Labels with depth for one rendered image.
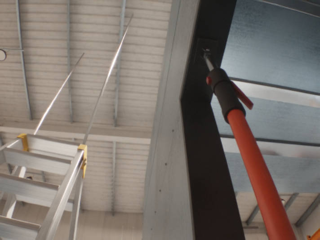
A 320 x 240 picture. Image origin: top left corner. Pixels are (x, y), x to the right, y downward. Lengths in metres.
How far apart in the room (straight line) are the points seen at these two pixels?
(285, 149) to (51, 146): 2.03
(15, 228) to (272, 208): 0.59
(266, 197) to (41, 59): 7.72
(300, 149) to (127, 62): 5.73
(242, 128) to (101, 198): 11.13
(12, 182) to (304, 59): 2.02
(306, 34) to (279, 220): 1.85
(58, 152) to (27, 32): 6.56
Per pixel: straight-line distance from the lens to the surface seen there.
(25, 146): 1.39
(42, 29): 7.63
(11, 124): 9.09
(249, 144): 0.43
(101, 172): 10.16
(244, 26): 1.90
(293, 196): 12.35
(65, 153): 1.37
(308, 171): 3.07
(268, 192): 0.37
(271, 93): 2.16
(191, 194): 0.57
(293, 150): 2.66
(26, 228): 0.71
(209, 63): 0.70
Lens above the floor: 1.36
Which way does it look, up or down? 54 degrees up
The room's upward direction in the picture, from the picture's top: straight up
